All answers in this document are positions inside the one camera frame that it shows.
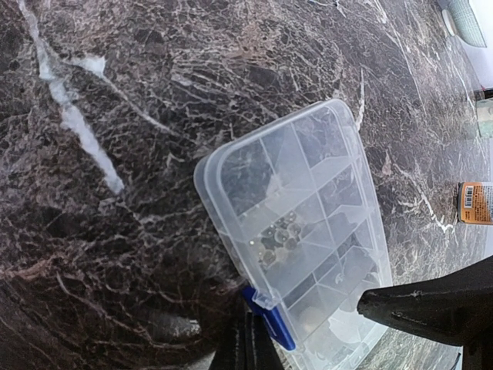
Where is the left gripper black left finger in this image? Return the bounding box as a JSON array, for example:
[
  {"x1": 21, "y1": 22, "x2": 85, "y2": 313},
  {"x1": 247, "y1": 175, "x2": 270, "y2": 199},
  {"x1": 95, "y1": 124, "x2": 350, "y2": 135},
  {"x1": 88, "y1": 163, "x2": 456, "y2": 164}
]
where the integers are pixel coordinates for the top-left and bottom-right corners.
[{"x1": 209, "y1": 311, "x2": 283, "y2": 370}]

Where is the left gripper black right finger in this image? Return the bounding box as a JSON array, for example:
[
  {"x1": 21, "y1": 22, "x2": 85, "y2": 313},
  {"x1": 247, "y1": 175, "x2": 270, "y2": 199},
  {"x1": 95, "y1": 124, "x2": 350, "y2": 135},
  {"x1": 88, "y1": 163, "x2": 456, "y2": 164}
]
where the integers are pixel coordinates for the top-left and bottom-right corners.
[{"x1": 357, "y1": 257, "x2": 492, "y2": 369}]

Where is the clear plastic pill organizer box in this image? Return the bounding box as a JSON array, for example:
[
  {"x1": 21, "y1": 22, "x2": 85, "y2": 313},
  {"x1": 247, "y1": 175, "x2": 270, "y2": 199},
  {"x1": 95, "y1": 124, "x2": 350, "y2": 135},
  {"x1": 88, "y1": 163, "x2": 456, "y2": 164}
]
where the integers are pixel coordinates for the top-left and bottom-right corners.
[{"x1": 194, "y1": 99, "x2": 392, "y2": 369}]

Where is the amber pill bottle grey cap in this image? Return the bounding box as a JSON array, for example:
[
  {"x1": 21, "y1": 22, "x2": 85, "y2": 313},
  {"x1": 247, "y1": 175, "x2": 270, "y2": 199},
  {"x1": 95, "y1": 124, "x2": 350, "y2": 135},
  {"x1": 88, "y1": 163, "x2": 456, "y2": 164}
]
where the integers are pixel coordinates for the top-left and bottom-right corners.
[{"x1": 457, "y1": 182, "x2": 493, "y2": 226}]

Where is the right celadon green bowl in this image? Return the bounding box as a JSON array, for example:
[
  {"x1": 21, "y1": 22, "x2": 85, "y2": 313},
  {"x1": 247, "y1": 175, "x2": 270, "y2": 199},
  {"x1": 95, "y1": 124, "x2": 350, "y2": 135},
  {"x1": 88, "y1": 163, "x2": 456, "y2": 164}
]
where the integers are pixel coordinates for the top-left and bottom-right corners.
[{"x1": 441, "y1": 0, "x2": 487, "y2": 48}]

